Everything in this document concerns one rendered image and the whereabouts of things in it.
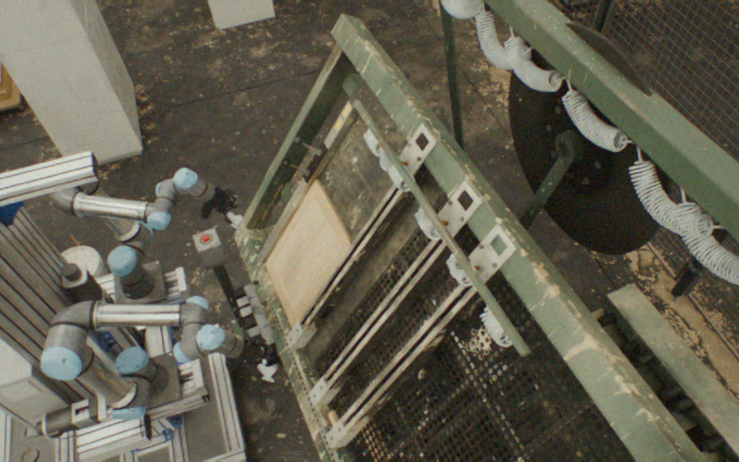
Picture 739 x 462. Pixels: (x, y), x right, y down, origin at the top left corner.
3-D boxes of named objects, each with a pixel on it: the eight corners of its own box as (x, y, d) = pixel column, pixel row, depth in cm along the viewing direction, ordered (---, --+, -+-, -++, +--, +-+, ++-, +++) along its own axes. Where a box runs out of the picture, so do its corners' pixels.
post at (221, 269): (238, 324, 372) (208, 257, 312) (248, 320, 373) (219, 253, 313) (241, 332, 368) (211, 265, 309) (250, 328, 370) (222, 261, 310)
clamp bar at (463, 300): (337, 428, 241) (287, 437, 225) (519, 225, 178) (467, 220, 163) (347, 450, 235) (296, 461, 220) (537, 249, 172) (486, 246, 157)
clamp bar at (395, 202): (297, 333, 267) (250, 335, 252) (443, 128, 205) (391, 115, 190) (305, 351, 262) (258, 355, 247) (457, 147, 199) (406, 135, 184)
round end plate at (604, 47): (487, 156, 251) (517, -20, 187) (499, 151, 252) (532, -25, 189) (606, 302, 206) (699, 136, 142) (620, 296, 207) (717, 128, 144)
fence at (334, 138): (264, 256, 295) (258, 255, 292) (355, 103, 245) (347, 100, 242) (268, 263, 292) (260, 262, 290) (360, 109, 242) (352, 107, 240)
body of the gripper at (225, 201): (239, 207, 239) (219, 193, 230) (224, 218, 241) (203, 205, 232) (237, 193, 243) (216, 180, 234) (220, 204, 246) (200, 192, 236)
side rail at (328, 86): (259, 221, 313) (241, 219, 306) (359, 43, 255) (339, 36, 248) (263, 229, 309) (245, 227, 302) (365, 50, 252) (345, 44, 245)
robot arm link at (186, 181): (172, 170, 225) (189, 163, 221) (193, 182, 234) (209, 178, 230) (169, 187, 221) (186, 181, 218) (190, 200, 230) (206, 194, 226)
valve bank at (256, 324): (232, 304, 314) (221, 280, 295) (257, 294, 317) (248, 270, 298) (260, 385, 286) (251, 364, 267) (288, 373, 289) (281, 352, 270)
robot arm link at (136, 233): (126, 262, 266) (44, 182, 225) (138, 236, 274) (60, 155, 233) (149, 260, 262) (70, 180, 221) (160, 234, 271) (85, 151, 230)
